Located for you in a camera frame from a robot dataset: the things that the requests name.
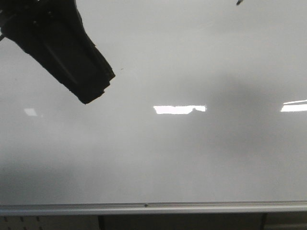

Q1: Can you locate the white whiteboard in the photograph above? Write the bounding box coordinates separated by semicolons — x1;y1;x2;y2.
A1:
0;0;307;216

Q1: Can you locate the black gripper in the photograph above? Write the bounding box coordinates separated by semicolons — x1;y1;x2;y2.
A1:
0;0;115;104

